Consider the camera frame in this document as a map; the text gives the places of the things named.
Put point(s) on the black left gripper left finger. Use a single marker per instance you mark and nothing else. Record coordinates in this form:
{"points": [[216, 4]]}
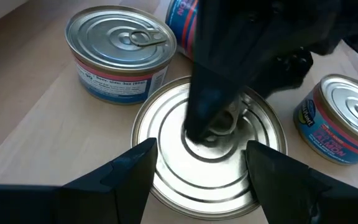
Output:
{"points": [[73, 202]]}

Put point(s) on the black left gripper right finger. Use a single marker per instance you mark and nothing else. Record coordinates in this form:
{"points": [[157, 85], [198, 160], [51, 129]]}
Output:
{"points": [[291, 193]]}

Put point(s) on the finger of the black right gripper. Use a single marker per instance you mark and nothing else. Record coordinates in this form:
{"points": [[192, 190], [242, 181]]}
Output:
{"points": [[210, 99], [287, 68]]}

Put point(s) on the blue red salmon can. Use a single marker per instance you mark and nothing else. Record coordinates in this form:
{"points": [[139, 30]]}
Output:
{"points": [[328, 137], [110, 46], [180, 21], [197, 174]]}

